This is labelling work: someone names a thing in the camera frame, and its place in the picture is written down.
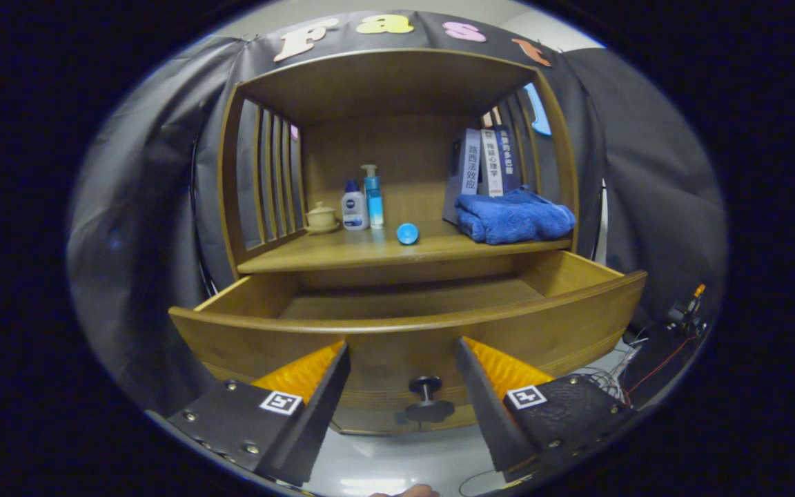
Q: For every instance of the grey book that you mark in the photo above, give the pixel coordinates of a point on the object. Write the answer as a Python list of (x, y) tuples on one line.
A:
[(470, 166)]

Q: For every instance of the beige lidded teacup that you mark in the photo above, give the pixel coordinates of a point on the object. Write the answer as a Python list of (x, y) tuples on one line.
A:
[(320, 217)]

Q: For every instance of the wooden countertop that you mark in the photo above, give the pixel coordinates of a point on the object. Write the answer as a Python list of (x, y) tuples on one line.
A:
[(342, 252)]

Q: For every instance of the white-spined book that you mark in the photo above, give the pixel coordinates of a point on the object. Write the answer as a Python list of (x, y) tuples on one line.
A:
[(492, 166)]

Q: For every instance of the wooden cabinet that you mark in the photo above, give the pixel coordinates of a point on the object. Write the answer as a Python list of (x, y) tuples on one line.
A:
[(397, 148)]

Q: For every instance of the blue pump bottle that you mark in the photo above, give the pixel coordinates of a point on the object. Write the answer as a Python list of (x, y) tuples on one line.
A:
[(374, 203)]

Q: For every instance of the black and orange equipment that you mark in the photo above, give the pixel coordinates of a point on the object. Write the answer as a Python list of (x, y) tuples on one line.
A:
[(653, 352)]

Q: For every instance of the dark blue book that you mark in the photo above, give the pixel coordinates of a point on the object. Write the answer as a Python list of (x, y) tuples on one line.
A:
[(509, 159)]

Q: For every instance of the blue and white tube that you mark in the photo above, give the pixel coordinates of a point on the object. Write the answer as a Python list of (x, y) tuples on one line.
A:
[(408, 233)]

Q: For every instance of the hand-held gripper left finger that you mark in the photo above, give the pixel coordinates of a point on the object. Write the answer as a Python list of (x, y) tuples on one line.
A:
[(325, 400)]

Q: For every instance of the black backdrop cloth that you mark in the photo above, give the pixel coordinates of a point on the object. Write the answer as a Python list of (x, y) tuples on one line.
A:
[(149, 207)]

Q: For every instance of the white bottle with blue cap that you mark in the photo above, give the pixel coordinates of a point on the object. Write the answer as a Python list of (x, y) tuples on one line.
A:
[(354, 210)]

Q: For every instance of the blue folded towel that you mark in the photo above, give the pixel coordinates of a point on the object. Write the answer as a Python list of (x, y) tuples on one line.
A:
[(515, 217)]

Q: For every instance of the wooden drawer with black knob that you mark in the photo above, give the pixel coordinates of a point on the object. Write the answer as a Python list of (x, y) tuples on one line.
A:
[(384, 345)]

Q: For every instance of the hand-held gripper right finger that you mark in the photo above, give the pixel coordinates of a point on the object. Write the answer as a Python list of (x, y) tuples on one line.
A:
[(484, 400)]

